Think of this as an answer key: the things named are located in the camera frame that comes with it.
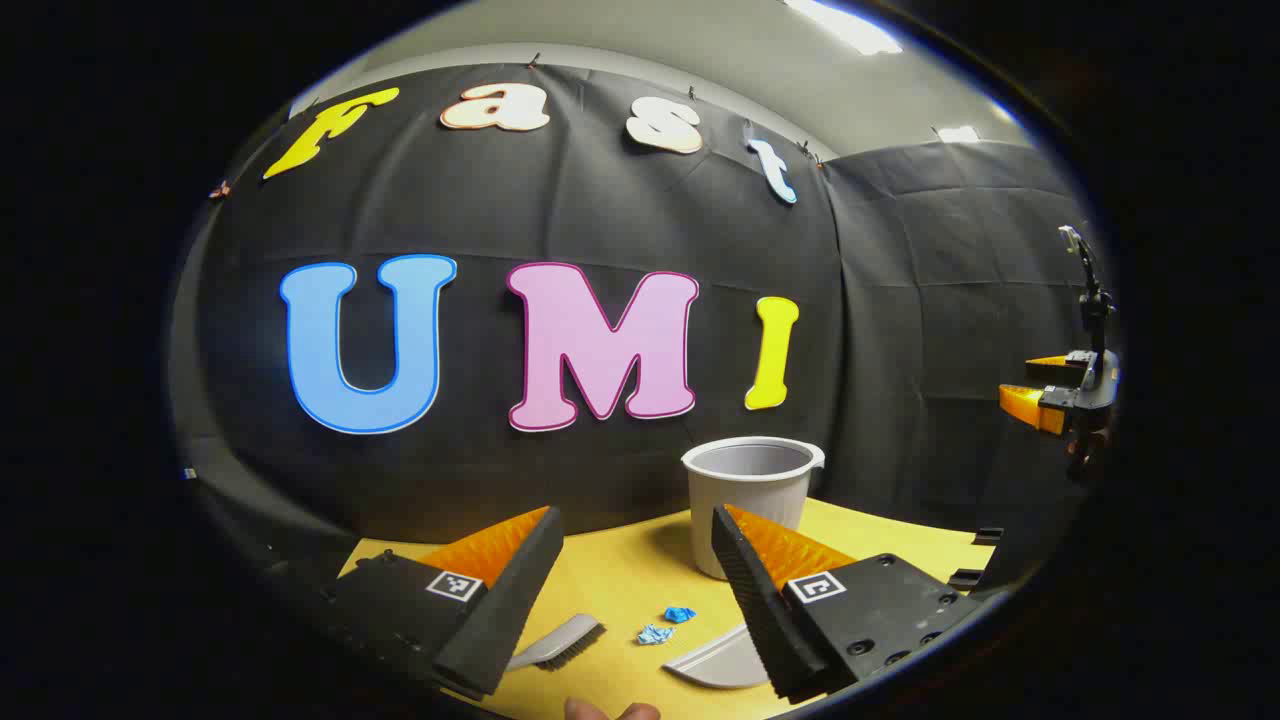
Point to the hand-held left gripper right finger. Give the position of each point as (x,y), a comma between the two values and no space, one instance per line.
(765,610)

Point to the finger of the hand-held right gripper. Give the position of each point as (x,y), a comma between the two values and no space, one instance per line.
(1070,365)
(1030,405)

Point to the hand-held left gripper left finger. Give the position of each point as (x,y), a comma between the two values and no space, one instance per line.
(515,590)

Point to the grey dustpan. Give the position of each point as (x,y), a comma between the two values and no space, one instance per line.
(725,662)

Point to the small grey broom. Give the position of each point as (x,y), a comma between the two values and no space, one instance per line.
(565,638)

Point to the dark blue paper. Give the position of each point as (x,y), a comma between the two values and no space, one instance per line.
(679,614)

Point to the light blue paper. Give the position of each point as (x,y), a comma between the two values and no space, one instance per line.
(655,634)

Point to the yellow wooden desktop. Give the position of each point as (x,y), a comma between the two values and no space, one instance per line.
(620,580)

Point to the black table clip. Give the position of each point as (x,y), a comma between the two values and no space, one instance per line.
(989,536)
(967,579)

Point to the ceiling light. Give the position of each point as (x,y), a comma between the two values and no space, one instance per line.
(958,133)

